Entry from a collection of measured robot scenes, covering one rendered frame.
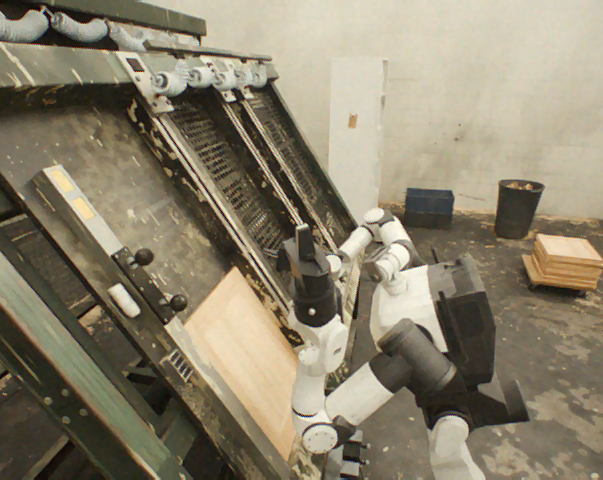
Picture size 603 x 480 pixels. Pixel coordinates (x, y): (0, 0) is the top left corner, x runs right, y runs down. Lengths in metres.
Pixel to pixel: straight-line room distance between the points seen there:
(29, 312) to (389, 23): 5.91
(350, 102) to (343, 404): 4.25
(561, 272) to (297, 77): 4.45
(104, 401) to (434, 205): 4.93
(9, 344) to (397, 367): 0.73
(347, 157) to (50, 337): 4.47
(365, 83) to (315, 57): 1.75
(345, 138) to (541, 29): 2.82
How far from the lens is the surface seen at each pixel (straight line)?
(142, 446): 0.88
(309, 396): 0.92
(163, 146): 1.31
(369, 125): 4.91
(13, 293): 0.82
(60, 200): 0.99
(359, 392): 0.95
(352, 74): 4.92
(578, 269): 4.27
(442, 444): 1.34
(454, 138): 6.29
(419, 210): 5.43
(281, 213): 1.79
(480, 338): 1.09
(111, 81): 1.23
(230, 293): 1.25
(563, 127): 6.46
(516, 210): 5.42
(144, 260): 0.86
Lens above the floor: 1.88
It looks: 23 degrees down
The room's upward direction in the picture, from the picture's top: straight up
